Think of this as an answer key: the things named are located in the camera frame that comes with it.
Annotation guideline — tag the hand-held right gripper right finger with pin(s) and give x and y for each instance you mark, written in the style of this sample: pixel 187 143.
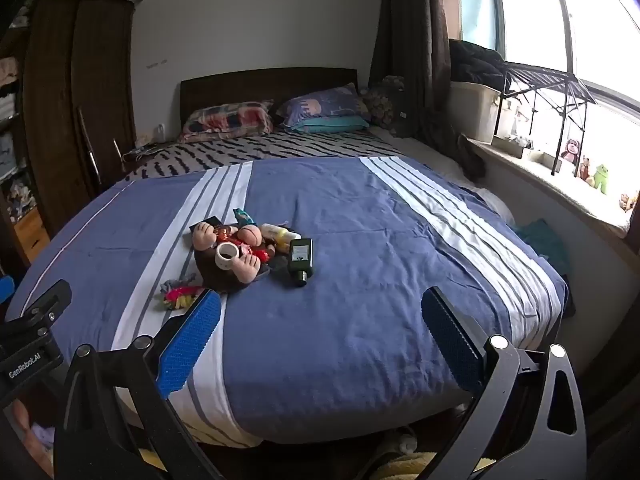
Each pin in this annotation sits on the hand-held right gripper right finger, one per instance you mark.
pixel 450 340

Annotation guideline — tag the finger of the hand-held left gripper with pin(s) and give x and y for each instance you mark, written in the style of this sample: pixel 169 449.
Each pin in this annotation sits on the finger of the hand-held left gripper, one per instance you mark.
pixel 47 302
pixel 5 287

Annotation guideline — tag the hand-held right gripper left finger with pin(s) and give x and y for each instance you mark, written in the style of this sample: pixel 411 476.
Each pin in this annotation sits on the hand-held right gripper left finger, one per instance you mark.
pixel 192 340

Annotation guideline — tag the white yellow bottle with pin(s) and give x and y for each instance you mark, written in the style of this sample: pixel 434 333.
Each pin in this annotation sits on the white yellow bottle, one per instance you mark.
pixel 280 232

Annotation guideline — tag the person's left forearm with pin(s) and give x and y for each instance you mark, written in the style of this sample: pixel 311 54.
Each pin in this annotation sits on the person's left forearm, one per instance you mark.
pixel 22 425

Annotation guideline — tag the large brown monkey plush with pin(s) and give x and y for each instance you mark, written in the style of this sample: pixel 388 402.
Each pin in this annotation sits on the large brown monkey plush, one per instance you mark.
pixel 220 275

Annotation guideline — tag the white tape roll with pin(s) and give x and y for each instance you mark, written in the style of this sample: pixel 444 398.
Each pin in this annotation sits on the white tape roll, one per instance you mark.
pixel 220 261

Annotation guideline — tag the black flat packet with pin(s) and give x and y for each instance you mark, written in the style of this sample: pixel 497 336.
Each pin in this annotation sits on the black flat packet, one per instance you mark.
pixel 212 222

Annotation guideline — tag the open shelf unit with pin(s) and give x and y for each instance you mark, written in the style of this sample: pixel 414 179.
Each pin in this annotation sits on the open shelf unit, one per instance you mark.
pixel 15 160

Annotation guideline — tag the blue white striped blanket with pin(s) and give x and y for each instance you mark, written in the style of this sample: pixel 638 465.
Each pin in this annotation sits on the blue white striped blanket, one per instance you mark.
pixel 350 260

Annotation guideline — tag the blue snack packet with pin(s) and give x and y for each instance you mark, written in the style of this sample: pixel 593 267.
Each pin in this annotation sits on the blue snack packet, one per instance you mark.
pixel 245 216

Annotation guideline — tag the teal cloth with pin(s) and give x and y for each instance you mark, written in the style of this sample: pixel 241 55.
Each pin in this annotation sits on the teal cloth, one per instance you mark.
pixel 545 242

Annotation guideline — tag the dark green flat bottle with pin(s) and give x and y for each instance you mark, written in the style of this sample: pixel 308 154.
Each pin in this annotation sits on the dark green flat bottle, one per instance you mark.
pixel 300 255

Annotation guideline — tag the white mattress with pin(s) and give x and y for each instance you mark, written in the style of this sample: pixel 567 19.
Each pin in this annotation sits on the white mattress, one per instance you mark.
pixel 450 160

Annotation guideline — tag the white windowsill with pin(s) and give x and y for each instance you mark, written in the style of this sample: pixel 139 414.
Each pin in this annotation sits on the white windowsill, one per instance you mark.
pixel 550 185

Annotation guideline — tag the black dashed grey bed sheet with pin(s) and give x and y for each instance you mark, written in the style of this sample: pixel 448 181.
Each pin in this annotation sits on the black dashed grey bed sheet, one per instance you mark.
pixel 280 152

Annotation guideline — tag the brown wooden wardrobe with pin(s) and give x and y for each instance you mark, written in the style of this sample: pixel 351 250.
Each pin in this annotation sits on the brown wooden wardrobe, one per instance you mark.
pixel 75 85

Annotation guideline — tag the brown plush toy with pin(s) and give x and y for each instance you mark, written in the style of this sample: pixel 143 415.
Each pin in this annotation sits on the brown plush toy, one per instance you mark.
pixel 586 167

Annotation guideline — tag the green frog plush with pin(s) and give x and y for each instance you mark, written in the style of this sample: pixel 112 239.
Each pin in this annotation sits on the green frog plush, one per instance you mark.
pixel 601 177

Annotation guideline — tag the patchwork patterned pillow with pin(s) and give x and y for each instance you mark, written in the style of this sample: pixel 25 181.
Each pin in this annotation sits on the patchwork patterned pillow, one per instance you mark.
pixel 225 120

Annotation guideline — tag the small monkey plush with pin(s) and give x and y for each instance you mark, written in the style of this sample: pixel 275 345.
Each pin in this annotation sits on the small monkey plush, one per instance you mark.
pixel 571 150

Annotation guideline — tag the white storage box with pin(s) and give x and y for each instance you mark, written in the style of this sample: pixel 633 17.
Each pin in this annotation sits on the white storage box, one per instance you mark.
pixel 472 110

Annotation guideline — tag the dark floral cushion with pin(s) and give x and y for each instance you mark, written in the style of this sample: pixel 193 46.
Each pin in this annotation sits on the dark floral cushion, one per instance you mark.
pixel 385 105

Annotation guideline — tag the teal pillow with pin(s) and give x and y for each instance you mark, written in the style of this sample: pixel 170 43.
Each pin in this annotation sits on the teal pillow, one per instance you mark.
pixel 330 124

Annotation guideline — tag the dark wooden headboard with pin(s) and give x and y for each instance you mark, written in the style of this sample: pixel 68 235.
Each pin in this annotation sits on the dark wooden headboard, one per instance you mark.
pixel 260 85

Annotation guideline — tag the purple printed pillow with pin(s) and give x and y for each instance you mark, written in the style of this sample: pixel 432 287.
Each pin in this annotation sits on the purple printed pillow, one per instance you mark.
pixel 325 102

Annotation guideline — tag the dark jacket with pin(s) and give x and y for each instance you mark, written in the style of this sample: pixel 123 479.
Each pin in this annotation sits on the dark jacket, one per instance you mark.
pixel 475 65

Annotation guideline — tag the black metal drying rack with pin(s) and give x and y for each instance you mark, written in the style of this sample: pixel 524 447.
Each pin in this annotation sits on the black metal drying rack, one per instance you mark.
pixel 540 77

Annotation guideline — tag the brown curtain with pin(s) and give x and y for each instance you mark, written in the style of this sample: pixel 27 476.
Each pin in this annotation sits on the brown curtain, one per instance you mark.
pixel 415 35

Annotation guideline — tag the window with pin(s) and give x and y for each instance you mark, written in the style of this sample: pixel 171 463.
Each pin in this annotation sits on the window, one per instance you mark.
pixel 600 25

